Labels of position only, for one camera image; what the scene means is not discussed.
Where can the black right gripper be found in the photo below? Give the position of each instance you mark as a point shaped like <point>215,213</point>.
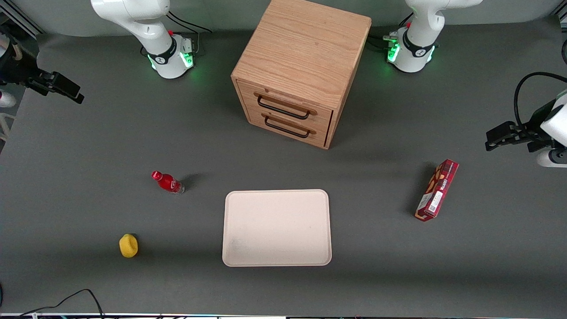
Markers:
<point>18,71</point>

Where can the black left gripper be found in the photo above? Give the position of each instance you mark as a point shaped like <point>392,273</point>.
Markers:
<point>527,133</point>

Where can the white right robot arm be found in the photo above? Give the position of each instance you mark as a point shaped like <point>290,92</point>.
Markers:
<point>146,26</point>

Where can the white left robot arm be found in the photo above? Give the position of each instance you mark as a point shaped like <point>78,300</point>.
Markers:
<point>421,26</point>

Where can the wooden two-drawer cabinet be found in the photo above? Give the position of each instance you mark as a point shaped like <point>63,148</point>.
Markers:
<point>301,48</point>

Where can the red cookie box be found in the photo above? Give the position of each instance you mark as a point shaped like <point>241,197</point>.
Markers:
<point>436,192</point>

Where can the red plastic bottle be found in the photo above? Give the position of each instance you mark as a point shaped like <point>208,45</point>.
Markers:
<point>168,182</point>

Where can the yellow sponge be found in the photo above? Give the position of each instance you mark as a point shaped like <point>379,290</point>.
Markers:
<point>128,246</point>

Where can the cream rectangular tray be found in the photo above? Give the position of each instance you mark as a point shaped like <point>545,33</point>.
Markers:
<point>277,228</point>

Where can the aluminium frame profile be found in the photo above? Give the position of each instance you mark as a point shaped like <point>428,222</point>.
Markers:
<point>20,20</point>

